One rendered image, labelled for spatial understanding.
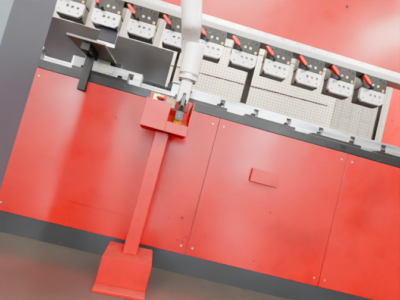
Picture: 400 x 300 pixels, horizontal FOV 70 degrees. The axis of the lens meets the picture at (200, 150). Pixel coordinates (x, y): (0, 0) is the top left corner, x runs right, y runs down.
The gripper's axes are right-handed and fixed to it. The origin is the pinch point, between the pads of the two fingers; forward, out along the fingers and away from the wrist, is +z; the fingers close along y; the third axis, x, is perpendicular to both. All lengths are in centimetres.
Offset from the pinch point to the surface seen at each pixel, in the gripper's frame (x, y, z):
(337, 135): 95, -29, -12
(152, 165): -6.3, 3.7, 23.4
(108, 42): -45, -45, -31
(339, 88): 90, -32, -39
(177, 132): 0.4, 6.7, 7.1
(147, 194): -5.8, 5.3, 36.0
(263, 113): 49, -33, -14
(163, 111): -6.8, 5.7, 0.0
